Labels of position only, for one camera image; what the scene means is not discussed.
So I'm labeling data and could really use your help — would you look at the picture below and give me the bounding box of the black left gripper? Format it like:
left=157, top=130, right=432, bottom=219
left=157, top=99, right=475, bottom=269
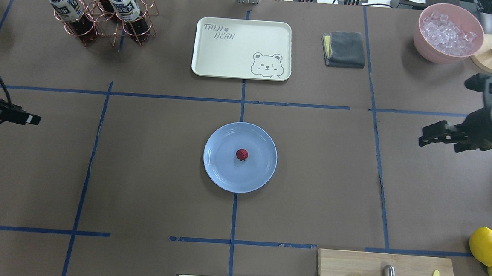
left=0, top=98, right=41, bottom=126

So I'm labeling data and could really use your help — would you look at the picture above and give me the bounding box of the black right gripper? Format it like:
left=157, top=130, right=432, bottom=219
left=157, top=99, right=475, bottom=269
left=418, top=109, right=492, bottom=153

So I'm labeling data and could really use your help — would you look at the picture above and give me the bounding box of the blue plate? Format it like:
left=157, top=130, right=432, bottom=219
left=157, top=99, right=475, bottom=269
left=203, top=122, right=278, bottom=193

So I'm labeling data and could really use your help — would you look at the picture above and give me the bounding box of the wooden cutting board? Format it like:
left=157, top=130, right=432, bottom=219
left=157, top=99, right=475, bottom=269
left=318, top=249, right=454, bottom=276

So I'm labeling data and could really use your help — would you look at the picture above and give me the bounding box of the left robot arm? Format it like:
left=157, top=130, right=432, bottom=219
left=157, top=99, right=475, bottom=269
left=0, top=98, right=41, bottom=125

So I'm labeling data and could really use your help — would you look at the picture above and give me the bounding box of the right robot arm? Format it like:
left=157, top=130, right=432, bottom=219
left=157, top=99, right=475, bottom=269
left=418, top=103, right=492, bottom=153

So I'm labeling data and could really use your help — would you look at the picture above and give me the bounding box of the cream bear tray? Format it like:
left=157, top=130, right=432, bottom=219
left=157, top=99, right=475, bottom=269
left=191, top=17, right=292, bottom=81

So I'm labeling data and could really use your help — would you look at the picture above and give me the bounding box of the grey folded cloth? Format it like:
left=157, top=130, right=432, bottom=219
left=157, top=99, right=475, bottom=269
left=322, top=31, right=365, bottom=69

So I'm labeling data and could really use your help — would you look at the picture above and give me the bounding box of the red strawberry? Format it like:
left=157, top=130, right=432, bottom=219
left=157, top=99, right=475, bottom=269
left=235, top=149, right=249, bottom=161

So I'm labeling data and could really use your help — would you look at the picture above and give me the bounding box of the pink bowl with ice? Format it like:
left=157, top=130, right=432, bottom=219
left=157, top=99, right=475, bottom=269
left=414, top=3, right=484, bottom=64

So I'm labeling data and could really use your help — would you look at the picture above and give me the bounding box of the copper wire bottle rack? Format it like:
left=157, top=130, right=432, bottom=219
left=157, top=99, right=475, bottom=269
left=54, top=0, right=159, bottom=49

